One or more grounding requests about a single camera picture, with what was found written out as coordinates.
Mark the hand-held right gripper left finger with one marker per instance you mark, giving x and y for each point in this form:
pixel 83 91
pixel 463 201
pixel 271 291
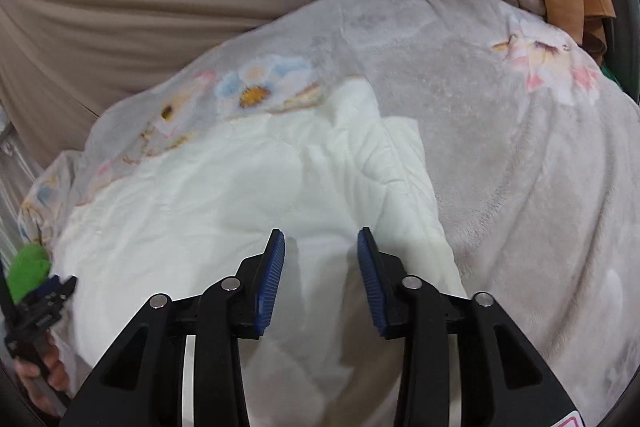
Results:
pixel 267 277

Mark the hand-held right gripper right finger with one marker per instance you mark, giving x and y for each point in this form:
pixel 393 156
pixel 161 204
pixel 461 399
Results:
pixel 372 277

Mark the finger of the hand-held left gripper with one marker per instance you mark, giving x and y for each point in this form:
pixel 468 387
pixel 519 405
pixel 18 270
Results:
pixel 61 289

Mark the cream quilted jacket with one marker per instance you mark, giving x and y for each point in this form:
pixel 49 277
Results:
pixel 200 187

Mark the person's left hand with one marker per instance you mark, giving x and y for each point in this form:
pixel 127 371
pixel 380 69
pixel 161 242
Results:
pixel 50 372

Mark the green pillow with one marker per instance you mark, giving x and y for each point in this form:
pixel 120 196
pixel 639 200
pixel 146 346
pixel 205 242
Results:
pixel 30 269

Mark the silver white curtain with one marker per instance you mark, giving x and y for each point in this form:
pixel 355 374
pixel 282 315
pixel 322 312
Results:
pixel 15 187

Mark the grey floral fleece blanket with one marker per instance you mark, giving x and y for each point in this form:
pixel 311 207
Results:
pixel 525 207

